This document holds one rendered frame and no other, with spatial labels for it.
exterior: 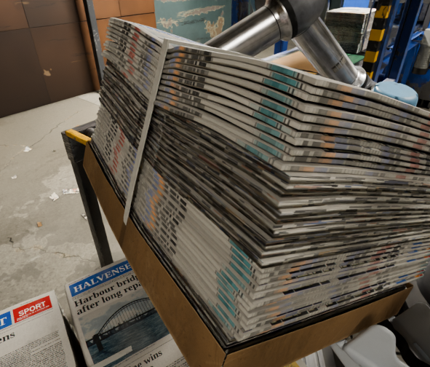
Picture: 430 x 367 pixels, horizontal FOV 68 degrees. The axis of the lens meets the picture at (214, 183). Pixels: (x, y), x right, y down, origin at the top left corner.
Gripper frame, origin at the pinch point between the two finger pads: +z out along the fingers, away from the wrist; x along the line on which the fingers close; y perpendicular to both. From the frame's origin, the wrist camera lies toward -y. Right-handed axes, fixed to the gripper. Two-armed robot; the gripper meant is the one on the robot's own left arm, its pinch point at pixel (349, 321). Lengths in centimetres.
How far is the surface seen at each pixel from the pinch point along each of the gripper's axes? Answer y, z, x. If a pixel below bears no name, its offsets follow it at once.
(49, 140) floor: -97, 296, -23
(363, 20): 75, 146, -179
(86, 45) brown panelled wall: -18, 419, -73
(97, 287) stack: -22.7, 33.8, 16.0
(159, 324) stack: -20.2, 20.9, 9.6
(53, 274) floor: -105, 128, -1
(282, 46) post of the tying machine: 44, 192, -159
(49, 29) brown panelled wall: -11, 406, -30
